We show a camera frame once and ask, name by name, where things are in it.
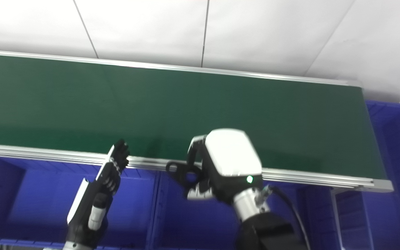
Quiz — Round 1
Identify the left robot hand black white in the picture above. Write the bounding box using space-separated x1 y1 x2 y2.
65 139 131 249

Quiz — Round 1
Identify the blue plastic bin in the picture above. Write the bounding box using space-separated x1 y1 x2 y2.
151 169 341 250
331 100 400 250
0 156 161 250

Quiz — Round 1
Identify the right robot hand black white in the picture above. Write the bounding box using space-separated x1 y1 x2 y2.
186 128 264 206

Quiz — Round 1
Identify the green conveyor belt aluminium frame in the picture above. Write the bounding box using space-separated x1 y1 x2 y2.
0 49 394 193

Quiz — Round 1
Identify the black flanged machine part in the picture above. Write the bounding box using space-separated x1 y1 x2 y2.
166 161 205 191

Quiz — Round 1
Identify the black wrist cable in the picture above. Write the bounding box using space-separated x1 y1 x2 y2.
261 185 312 250

